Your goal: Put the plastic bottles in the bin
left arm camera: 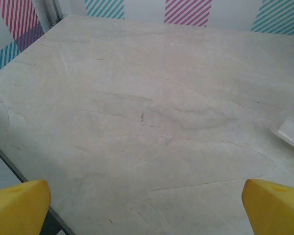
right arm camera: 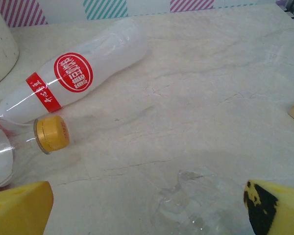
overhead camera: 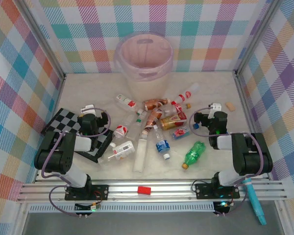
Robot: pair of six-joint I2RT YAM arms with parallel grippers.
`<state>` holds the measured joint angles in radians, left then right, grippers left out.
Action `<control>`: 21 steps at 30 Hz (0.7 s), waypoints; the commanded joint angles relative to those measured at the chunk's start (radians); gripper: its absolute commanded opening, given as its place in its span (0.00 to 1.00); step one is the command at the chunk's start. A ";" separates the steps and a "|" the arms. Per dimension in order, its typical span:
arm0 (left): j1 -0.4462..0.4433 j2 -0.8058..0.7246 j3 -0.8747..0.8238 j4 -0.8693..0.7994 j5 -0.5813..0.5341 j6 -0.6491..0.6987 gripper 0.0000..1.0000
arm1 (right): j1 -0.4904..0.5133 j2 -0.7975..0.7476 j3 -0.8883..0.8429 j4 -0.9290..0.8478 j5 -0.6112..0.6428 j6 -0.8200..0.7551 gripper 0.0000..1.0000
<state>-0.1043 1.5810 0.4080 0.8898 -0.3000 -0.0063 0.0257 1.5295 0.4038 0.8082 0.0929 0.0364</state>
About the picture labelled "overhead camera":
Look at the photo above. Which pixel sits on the clear Wahaha water bottle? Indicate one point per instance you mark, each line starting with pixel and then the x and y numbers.
pixel 121 131

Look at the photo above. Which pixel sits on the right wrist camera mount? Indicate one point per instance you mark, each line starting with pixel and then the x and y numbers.
pixel 215 107

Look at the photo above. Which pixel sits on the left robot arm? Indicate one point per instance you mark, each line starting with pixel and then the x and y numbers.
pixel 51 156

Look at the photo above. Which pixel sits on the crushed clear bottle red label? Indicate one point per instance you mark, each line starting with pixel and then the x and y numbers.
pixel 175 109

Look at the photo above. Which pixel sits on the yellow bottle cap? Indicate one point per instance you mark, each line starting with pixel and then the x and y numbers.
pixel 188 105

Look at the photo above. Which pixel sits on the right small controller board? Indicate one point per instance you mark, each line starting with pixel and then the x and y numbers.
pixel 221 208

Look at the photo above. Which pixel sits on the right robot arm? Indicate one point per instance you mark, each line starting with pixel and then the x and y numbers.
pixel 250 156

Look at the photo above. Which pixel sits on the teal pen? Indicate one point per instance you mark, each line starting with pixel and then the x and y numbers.
pixel 253 195

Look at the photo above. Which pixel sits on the clear bottle red white label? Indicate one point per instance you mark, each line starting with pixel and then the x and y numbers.
pixel 186 94

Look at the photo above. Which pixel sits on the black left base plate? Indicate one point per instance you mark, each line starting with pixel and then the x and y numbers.
pixel 100 192

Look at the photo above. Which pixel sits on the beige round waste bin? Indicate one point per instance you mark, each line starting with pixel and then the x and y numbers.
pixel 147 85

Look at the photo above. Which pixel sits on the small controller board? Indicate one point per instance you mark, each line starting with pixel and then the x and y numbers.
pixel 84 208
pixel 221 208

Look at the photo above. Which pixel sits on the clear bottle red green label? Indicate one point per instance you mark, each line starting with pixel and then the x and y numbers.
pixel 126 101

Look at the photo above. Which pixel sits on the aluminium mounting rail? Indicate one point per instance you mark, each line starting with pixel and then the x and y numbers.
pixel 174 191

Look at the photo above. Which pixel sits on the red block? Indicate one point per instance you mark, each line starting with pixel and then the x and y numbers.
pixel 144 191

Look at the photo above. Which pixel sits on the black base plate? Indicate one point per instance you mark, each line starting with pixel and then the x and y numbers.
pixel 100 192
pixel 203 191

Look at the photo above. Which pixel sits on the blue bottle cap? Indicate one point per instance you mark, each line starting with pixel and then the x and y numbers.
pixel 196 126

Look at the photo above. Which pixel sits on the left small controller board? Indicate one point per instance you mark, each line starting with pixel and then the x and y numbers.
pixel 84 208

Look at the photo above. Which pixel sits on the clear Fiji water bottle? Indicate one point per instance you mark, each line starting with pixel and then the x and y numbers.
pixel 181 133

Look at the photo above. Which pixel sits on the tall clear rectangular bottle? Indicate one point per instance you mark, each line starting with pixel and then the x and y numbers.
pixel 140 154

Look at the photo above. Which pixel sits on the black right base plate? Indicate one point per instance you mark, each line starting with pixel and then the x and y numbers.
pixel 203 191

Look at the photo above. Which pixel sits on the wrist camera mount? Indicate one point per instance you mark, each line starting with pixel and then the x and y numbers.
pixel 215 107
pixel 88 108

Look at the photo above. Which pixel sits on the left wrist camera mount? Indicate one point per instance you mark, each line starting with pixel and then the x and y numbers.
pixel 88 108

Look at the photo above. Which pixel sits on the aluminium frame post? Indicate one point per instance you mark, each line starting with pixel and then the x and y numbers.
pixel 259 36
pixel 42 41

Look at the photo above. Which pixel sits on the yellow label tea bottle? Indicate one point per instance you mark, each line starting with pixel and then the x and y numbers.
pixel 172 122

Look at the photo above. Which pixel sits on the green plastic bottle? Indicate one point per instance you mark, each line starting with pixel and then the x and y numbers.
pixel 193 154

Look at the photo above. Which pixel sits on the aluminium side rail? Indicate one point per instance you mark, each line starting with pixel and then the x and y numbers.
pixel 250 122

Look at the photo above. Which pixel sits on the small clear bottle green label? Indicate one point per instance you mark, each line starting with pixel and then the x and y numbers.
pixel 140 116

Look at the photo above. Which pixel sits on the clear bottle blue label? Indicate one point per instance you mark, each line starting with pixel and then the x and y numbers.
pixel 162 145

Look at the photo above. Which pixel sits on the clear square plastic bottle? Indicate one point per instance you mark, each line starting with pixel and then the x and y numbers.
pixel 134 132

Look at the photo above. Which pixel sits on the black white checkerboard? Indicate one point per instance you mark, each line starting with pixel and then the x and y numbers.
pixel 63 120

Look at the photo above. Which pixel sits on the brown label plastic bottle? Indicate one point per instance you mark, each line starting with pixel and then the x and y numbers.
pixel 156 103
pixel 153 118

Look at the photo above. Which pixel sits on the small beige block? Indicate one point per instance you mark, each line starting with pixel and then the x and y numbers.
pixel 230 106

